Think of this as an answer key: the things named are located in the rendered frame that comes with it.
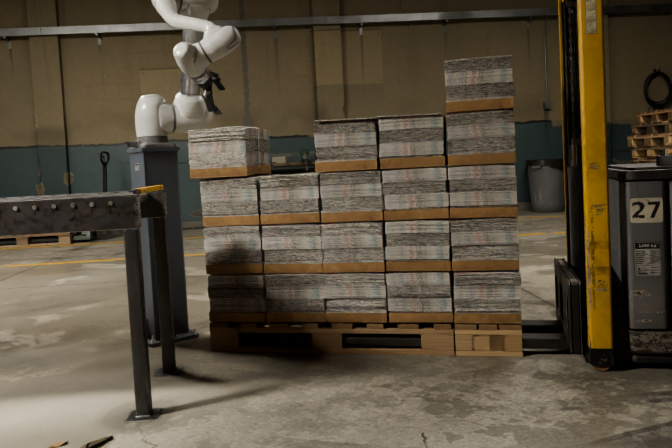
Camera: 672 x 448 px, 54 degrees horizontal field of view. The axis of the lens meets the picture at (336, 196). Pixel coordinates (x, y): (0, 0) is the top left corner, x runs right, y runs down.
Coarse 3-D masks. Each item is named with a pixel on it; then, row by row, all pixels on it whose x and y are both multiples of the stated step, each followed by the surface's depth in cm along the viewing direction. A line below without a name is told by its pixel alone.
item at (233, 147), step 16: (240, 128) 304; (192, 144) 310; (208, 144) 308; (224, 144) 307; (240, 144) 305; (192, 160) 311; (208, 160) 309; (224, 160) 307; (240, 160) 306; (240, 176) 307
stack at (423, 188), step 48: (240, 192) 308; (288, 192) 303; (336, 192) 298; (384, 192) 293; (432, 192) 288; (240, 240) 309; (288, 240) 304; (336, 240) 299; (384, 240) 299; (432, 240) 290; (240, 288) 312; (288, 288) 307; (336, 288) 300; (384, 288) 295; (432, 288) 290; (240, 336) 327; (288, 336) 328; (336, 336) 302; (432, 336) 292
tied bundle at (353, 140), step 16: (320, 128) 298; (336, 128) 296; (352, 128) 294; (368, 128) 293; (320, 144) 298; (336, 144) 297; (352, 144) 295; (368, 144) 294; (320, 160) 298; (336, 160) 297; (352, 160) 295
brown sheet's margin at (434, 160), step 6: (432, 156) 287; (438, 156) 286; (444, 156) 286; (384, 162) 291; (390, 162) 291; (396, 162) 290; (402, 162) 290; (408, 162) 289; (414, 162) 289; (420, 162) 288; (426, 162) 288; (432, 162) 287; (438, 162) 287; (444, 162) 286; (384, 168) 292
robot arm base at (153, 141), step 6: (138, 138) 336; (144, 138) 334; (150, 138) 334; (156, 138) 335; (162, 138) 337; (132, 144) 334; (138, 144) 335; (144, 144) 331; (150, 144) 332; (156, 144) 334; (162, 144) 336; (168, 144) 338; (174, 144) 340
